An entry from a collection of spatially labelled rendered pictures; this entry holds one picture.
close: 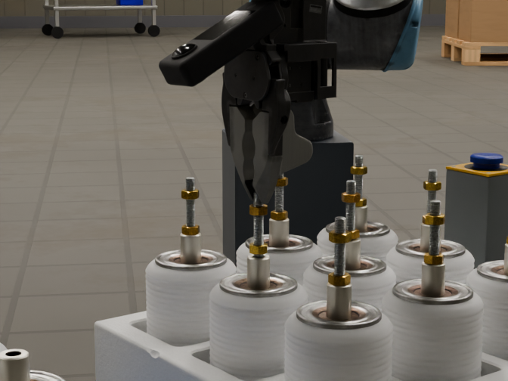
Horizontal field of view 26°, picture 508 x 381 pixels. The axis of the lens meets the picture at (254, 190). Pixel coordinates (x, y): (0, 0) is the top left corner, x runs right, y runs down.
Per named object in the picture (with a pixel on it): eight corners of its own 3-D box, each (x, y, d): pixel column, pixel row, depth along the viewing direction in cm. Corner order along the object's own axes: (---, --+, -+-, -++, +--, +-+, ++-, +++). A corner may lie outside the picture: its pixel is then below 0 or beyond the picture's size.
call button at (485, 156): (463, 170, 136) (463, 153, 135) (484, 167, 138) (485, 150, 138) (487, 175, 133) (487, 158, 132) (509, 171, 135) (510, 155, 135)
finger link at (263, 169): (321, 201, 105) (320, 104, 103) (271, 209, 101) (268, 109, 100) (302, 197, 107) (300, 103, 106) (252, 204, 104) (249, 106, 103)
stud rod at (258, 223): (260, 266, 107) (260, 190, 106) (265, 268, 106) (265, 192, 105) (251, 267, 107) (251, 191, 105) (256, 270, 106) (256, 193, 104)
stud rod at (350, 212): (355, 252, 114) (357, 180, 112) (353, 254, 113) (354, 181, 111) (346, 251, 114) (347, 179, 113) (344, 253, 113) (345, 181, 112)
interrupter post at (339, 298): (324, 323, 96) (325, 286, 96) (325, 314, 99) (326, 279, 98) (352, 323, 96) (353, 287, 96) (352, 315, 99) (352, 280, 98)
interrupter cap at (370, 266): (382, 260, 117) (382, 254, 117) (390, 280, 110) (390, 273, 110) (311, 260, 117) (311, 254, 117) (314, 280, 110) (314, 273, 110)
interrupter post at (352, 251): (360, 266, 115) (360, 236, 114) (362, 273, 113) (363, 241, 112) (336, 266, 115) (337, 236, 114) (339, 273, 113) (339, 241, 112)
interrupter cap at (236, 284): (236, 304, 102) (236, 296, 102) (209, 283, 109) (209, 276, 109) (310, 295, 105) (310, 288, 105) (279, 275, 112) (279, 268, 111)
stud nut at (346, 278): (327, 285, 96) (328, 276, 96) (328, 280, 98) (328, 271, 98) (350, 286, 96) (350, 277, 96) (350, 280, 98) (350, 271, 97)
